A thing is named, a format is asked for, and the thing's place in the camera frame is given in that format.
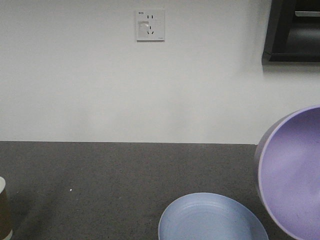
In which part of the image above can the purple plastic bowl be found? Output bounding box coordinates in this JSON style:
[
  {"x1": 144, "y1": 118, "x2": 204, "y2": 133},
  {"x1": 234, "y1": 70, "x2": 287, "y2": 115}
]
[{"x1": 254, "y1": 105, "x2": 320, "y2": 240}]

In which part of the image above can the brown white paper cup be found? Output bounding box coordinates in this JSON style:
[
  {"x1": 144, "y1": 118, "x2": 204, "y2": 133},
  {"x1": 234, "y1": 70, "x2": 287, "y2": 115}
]
[{"x1": 0, "y1": 177, "x2": 13, "y2": 240}]

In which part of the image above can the light blue plastic plate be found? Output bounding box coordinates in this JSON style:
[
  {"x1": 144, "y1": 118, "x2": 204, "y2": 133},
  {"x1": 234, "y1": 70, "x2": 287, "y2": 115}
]
[{"x1": 158, "y1": 192, "x2": 269, "y2": 240}]

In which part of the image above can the white wall power socket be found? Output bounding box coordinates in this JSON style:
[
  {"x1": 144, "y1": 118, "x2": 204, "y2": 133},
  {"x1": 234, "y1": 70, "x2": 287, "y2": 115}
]
[{"x1": 135, "y1": 9, "x2": 166, "y2": 42}]

